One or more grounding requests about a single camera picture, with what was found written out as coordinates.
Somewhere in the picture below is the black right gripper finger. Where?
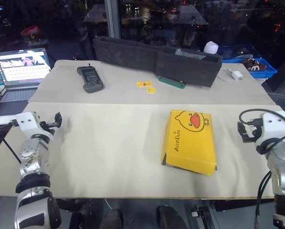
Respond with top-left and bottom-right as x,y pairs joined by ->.
241,132 -> 253,144
237,121 -> 248,135

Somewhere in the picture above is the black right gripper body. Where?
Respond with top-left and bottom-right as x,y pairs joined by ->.
245,118 -> 263,142

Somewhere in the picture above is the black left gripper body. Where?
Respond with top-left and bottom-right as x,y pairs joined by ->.
38,120 -> 56,135

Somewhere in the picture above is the yellow duck box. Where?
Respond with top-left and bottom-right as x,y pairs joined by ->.
160,109 -> 218,177

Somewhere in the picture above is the grey handheld remote controller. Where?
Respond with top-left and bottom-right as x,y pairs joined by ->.
76,63 -> 106,94

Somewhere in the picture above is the white usb charger plug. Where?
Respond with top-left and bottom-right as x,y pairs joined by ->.
230,70 -> 243,81

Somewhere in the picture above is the large white table cloth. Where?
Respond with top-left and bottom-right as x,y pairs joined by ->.
0,102 -> 285,199

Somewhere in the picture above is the open grey laptop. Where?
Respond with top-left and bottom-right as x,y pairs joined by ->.
0,47 -> 53,104

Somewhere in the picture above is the blue plastic basket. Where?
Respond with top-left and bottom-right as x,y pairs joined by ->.
242,57 -> 278,80

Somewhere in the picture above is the brown candy plush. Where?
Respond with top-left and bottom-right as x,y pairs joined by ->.
242,58 -> 268,72

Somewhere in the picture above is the blue plastic bin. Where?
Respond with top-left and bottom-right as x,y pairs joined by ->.
218,43 -> 263,61

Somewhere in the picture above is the green plastic strip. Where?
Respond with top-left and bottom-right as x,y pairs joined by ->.
158,75 -> 187,90

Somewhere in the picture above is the white rounded lamp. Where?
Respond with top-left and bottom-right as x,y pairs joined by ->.
203,41 -> 219,55

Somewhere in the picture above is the clear plastic bag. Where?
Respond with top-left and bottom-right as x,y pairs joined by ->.
174,48 -> 206,61

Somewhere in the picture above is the long black foam case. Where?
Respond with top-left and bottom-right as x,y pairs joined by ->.
92,36 -> 223,89

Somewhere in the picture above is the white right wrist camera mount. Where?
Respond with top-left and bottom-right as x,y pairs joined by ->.
253,112 -> 285,149

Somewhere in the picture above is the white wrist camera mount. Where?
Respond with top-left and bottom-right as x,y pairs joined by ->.
253,112 -> 285,149
15,111 -> 42,139

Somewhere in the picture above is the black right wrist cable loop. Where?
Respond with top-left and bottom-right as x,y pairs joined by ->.
238,108 -> 285,155

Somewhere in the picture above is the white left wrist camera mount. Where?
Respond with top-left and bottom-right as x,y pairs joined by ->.
15,111 -> 42,139

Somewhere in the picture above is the white charger cable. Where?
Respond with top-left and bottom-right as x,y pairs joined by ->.
215,67 -> 236,83

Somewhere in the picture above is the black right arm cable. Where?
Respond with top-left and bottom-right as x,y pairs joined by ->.
253,171 -> 274,229

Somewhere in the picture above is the grey window frame post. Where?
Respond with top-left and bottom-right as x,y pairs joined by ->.
104,0 -> 121,39

